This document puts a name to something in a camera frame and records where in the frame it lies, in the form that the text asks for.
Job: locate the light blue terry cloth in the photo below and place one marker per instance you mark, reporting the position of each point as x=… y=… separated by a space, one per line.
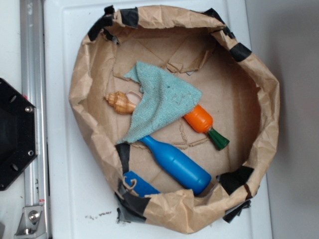
x=166 y=98

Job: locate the orange toy carrot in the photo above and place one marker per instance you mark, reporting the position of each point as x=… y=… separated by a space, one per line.
x=202 y=122

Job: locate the tan toy seashell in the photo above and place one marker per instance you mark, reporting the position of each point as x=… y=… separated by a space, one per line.
x=123 y=103

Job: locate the blue plastic bottle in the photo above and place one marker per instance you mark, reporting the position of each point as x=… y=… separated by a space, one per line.
x=178 y=165

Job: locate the blue sponge block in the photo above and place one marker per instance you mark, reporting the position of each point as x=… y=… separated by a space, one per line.
x=139 y=185

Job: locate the brown paper bag basin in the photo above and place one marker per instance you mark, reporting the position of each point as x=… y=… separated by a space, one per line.
x=237 y=89

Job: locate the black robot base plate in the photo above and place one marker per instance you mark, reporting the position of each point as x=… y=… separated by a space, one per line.
x=17 y=134

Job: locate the metal corner bracket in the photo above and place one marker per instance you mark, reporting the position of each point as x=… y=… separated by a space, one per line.
x=32 y=223

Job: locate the aluminium extrusion rail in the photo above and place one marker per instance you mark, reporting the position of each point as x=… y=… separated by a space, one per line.
x=36 y=175

